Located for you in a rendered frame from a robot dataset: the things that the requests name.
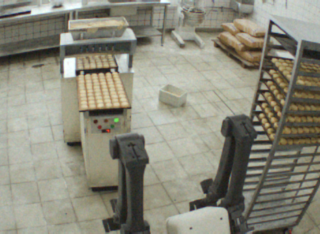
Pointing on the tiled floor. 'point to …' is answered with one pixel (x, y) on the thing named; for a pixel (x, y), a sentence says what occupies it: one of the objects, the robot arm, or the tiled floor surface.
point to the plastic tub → (172, 95)
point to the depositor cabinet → (70, 122)
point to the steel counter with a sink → (118, 7)
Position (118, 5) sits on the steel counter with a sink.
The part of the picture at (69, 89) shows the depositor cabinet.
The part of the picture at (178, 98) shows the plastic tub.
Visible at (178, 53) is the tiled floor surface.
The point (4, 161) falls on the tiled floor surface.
